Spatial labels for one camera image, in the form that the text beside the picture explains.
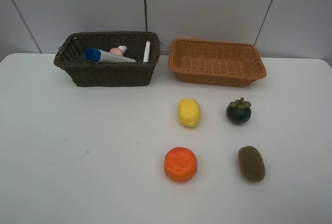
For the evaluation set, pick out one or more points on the light orange wicker basket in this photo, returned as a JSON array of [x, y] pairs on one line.
[[215, 62]]

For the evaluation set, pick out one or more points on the yellow lemon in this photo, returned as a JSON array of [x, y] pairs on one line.
[[189, 113]]

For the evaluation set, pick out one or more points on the dark brown wicker basket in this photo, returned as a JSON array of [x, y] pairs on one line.
[[109, 74]]

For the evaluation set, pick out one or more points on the brown kiwi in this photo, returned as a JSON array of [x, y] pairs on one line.
[[251, 164]]

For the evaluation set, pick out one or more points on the white tube blue cap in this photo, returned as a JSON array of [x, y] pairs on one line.
[[99, 56]]

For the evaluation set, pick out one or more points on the white marker pink cap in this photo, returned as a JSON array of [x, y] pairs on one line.
[[146, 52]]

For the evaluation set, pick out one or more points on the orange tangerine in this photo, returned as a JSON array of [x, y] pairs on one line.
[[180, 164]]

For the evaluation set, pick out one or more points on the dark mangosteen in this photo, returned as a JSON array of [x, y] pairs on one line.
[[239, 111]]

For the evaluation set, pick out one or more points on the pink bottle white cap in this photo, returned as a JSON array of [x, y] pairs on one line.
[[120, 50]]

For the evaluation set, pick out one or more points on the black whiteboard eraser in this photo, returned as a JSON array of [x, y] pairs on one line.
[[82, 59]]

